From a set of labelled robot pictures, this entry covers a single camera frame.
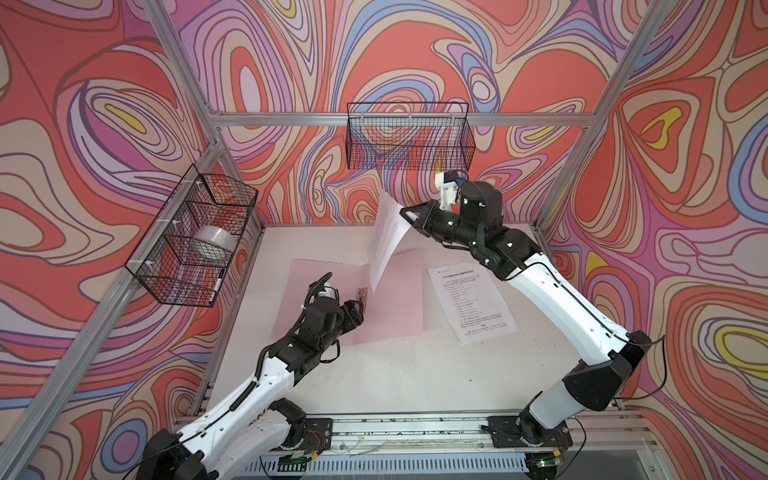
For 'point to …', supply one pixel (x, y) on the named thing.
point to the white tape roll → (214, 242)
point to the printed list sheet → (477, 301)
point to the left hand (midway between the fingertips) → (359, 306)
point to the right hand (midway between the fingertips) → (400, 219)
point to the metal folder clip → (362, 295)
